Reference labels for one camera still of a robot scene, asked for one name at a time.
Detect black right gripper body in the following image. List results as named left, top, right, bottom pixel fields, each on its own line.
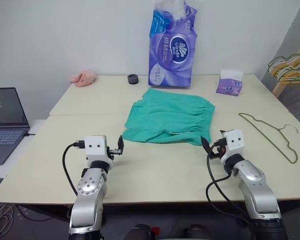
left=210, top=136, right=229, bottom=161

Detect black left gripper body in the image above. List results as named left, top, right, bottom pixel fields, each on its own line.
left=106, top=147, right=123, bottom=161

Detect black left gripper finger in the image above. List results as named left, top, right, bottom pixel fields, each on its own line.
left=117, top=134, right=125, bottom=154

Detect olive wire hanger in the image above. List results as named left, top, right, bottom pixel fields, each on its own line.
left=238, top=112, right=300, bottom=165

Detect green shorts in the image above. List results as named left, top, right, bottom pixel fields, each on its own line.
left=121, top=89, right=216, bottom=147

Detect small purple tissue pack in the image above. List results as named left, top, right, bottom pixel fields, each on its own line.
left=215, top=68, right=244, bottom=97

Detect black round container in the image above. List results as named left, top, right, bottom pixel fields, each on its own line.
left=127, top=73, right=140, bottom=86

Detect wooden clothes rack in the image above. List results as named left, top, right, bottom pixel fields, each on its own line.
left=272, top=33, right=300, bottom=97

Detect pink cloth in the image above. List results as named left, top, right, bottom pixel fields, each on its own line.
left=69, top=69, right=97, bottom=88

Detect dark rounded shape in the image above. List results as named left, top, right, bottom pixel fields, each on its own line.
left=183, top=223, right=211, bottom=240
left=126, top=223, right=154, bottom=240

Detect purple tissue multipack bag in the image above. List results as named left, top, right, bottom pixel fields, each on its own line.
left=147, top=0, right=199, bottom=89

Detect grey laptop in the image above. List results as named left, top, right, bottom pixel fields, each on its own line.
left=0, top=87, right=31, bottom=166

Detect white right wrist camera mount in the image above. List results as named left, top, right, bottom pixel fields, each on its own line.
left=223, top=128, right=245, bottom=161

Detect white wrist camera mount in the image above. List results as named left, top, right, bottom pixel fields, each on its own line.
left=84, top=134, right=114, bottom=162
left=223, top=128, right=245, bottom=161

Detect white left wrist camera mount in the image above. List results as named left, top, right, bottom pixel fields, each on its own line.
left=84, top=134, right=114, bottom=162

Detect white cables bundle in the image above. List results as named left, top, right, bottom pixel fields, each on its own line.
left=0, top=201, right=16, bottom=237

